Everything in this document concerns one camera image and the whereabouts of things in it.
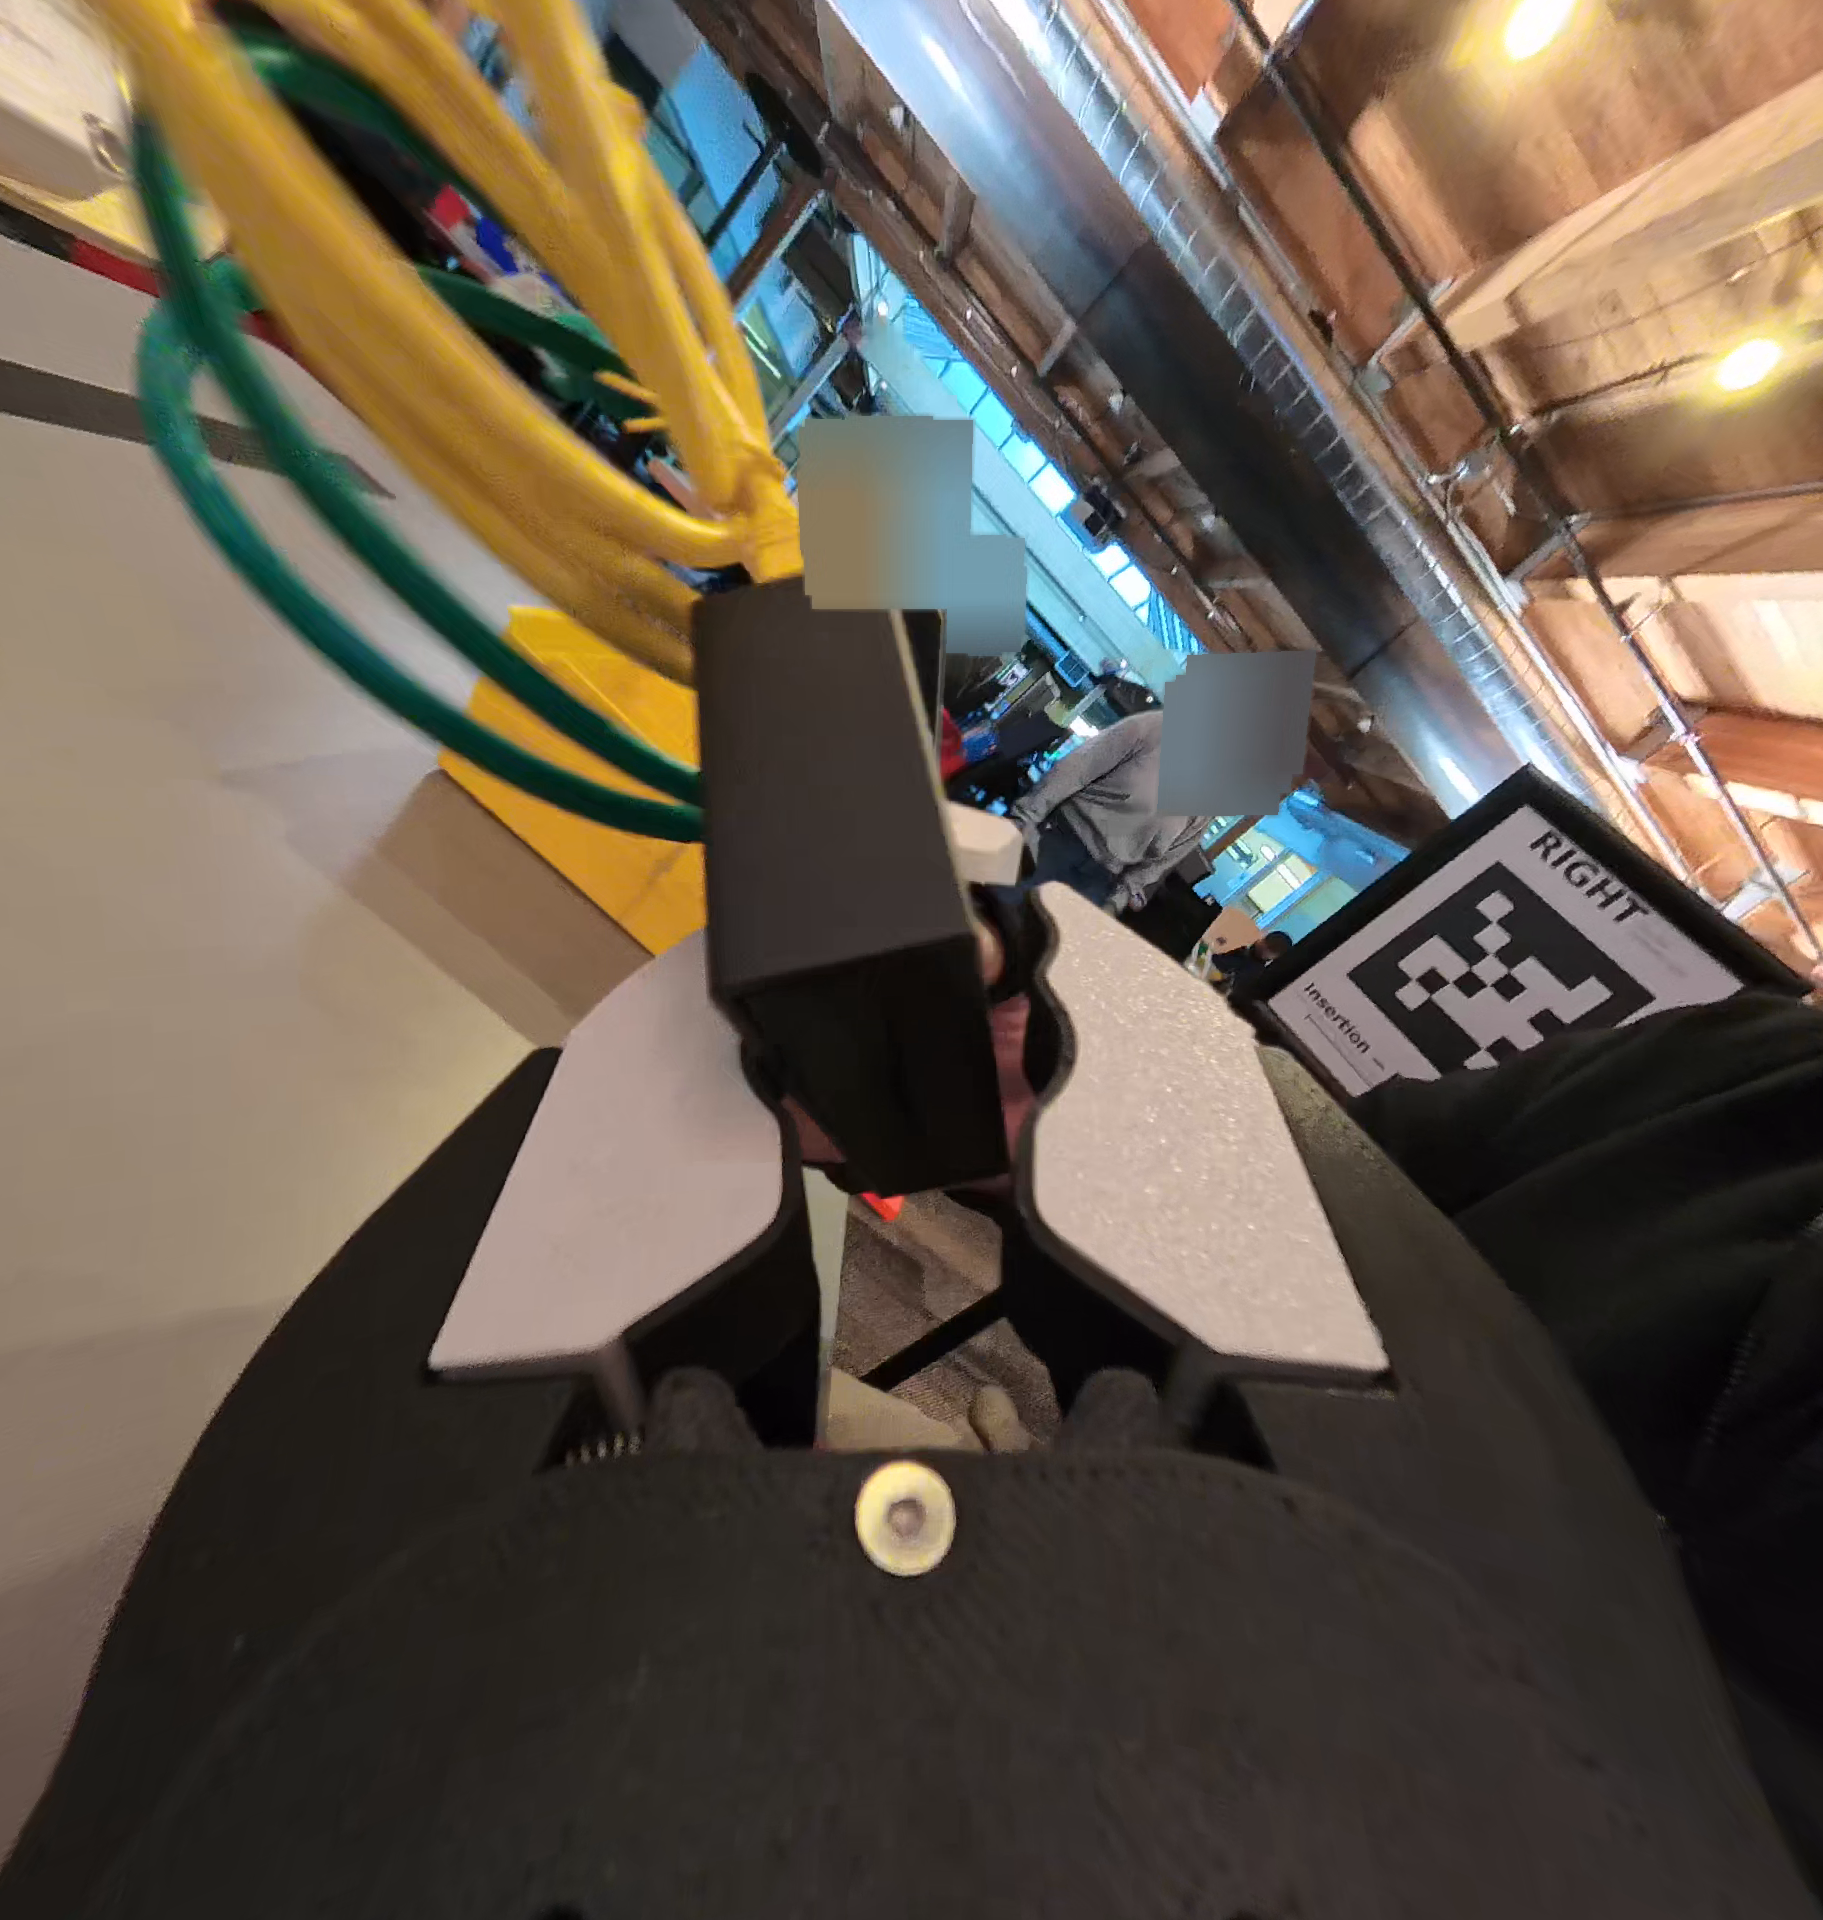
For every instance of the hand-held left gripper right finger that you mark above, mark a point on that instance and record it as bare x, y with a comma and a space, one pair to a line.
1197, 1170

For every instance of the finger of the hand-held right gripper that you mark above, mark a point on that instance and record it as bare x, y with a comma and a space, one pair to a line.
987, 846

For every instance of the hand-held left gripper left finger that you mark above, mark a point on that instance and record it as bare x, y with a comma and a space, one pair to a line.
612, 1200

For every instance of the black network switch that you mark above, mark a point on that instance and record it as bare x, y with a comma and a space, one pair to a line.
822, 840

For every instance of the yellow divided plastic bin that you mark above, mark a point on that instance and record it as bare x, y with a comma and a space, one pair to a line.
627, 892

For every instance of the person's leg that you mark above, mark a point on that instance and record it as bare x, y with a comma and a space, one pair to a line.
882, 1417

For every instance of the black framed marker sign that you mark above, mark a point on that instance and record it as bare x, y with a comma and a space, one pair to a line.
1526, 961

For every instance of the black tape strip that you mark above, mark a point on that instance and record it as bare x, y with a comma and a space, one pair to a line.
41, 392

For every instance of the white instruction sheet stand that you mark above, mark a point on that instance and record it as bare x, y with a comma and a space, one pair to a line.
26, 105

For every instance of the metal ventilation duct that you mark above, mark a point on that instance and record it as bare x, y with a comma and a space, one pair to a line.
1152, 301

